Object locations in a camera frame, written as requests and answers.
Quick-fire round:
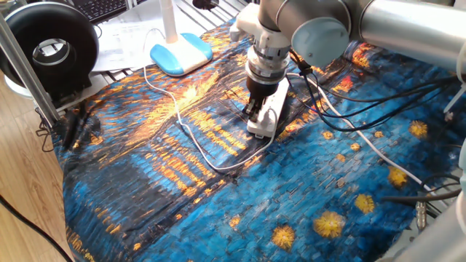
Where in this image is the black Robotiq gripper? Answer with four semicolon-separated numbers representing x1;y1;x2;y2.
241;74;280;123

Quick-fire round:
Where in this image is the white power strip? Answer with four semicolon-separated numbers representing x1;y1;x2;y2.
246;76;291;140

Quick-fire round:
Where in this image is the white lamp power cord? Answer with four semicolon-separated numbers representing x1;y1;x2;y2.
142;28;280;172

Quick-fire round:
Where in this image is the blue and white desk lamp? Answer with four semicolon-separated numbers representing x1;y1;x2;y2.
149;0;214;78

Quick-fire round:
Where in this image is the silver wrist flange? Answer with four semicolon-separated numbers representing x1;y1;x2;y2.
245;43;291;86

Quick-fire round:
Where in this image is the starry night painted tablecloth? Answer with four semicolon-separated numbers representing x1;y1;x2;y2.
50;14;466;262

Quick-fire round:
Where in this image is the white paper sheet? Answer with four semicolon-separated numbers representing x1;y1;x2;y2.
90;0;205;74

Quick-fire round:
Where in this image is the black keyboard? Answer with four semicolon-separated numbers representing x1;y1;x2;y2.
71;0;129;25

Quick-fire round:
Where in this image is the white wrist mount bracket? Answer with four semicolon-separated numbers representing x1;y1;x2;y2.
229;2;292;55

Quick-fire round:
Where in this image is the white power strip cable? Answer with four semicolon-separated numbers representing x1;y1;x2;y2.
286;72;433;190

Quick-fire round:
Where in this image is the aluminium frame beam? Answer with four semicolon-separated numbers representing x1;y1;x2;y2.
0;14;62;129

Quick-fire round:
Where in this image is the black round duct fan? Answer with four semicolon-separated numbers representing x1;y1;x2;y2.
0;1;100;100

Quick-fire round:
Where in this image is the black floor cable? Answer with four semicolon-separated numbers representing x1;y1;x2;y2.
0;194;74;262

